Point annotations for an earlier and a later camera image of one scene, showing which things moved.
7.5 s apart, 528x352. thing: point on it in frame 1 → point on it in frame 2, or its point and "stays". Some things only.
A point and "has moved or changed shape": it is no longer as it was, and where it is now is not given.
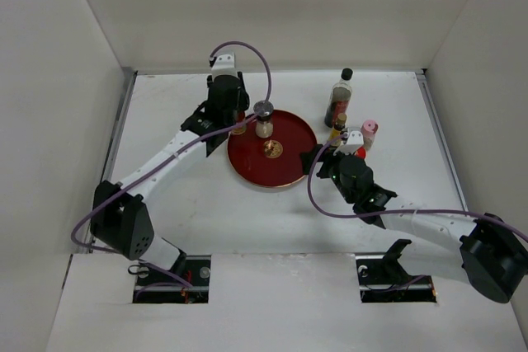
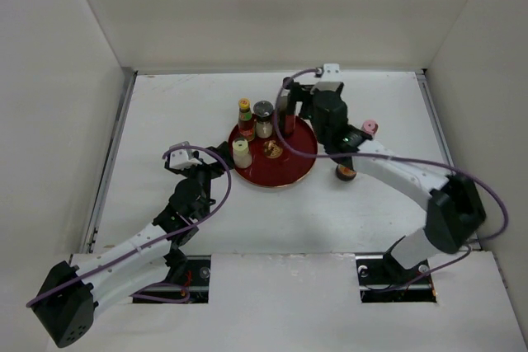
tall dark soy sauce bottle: (340, 99) has moved or changed shape
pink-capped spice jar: (369, 129) stays
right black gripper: (307, 157) → (303, 94)
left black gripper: (242, 103) → (215, 168)
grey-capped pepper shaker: (264, 126) stays
